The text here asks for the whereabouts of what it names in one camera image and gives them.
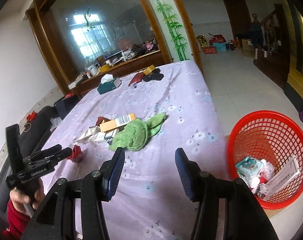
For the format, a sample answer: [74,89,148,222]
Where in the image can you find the black pouch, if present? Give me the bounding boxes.
[142,69,165,82]

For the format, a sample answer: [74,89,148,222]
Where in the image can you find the red wrapper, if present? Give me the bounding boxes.
[67,144,82,162]

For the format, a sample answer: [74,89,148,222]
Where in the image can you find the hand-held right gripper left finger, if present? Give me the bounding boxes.
[21,146,126,240]

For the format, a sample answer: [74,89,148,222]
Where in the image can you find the green towel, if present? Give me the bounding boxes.
[108,112,167,152]

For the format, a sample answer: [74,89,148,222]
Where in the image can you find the wooden staircase railing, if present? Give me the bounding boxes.
[251,4,291,88]

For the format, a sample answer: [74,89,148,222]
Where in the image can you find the flat dark red packet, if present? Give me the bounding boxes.
[129,72,145,88]

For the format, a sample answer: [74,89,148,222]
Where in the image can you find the cardboard box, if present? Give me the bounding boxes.
[241,38,256,60]

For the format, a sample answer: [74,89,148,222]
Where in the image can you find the dark blue bag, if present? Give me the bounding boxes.
[54,96,80,120]

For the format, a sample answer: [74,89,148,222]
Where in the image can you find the pile of gift boxes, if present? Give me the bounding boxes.
[196,33,242,56]

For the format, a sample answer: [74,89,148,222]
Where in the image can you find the purple floral tablecloth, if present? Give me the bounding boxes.
[40,60,230,240]

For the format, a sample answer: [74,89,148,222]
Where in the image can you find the green bamboo wall decal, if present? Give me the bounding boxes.
[143,0,191,61]

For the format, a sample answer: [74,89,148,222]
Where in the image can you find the white carton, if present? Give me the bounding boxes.
[262,154,301,201]

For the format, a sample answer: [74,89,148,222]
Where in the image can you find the red plastic mesh basket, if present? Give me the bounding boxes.
[227,109,303,210]

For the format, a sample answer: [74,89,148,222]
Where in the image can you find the orange medicine box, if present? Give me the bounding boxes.
[99,113,136,133]

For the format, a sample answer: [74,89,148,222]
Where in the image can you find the black sofa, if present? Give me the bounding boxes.
[0,105,57,206]

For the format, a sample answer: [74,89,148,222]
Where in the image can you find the white medicine box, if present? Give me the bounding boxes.
[93,129,117,148]

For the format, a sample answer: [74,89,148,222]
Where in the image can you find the wooden sideboard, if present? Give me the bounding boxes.
[68,49,167,98]

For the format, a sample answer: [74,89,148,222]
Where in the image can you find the dark green tissue box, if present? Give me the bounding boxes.
[97,73,121,95]

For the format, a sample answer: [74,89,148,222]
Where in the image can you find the brown wooden door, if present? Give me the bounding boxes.
[221,0,252,35]

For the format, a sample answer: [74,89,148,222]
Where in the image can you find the wood framed glass partition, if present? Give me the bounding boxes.
[25,0,205,98]

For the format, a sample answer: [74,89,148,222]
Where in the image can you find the person's left forearm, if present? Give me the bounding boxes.
[2,200,32,240]

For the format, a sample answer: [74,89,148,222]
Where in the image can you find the golden pillar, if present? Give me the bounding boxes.
[284,0,303,108]

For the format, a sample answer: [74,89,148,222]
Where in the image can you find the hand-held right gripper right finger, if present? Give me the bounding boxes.
[175,147,279,240]

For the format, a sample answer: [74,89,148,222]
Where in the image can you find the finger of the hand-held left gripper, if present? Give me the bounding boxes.
[28,147,73,168]
[23,144,63,162]

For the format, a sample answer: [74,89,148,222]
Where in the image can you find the teal wet wipes pack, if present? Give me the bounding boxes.
[236,156,261,178]

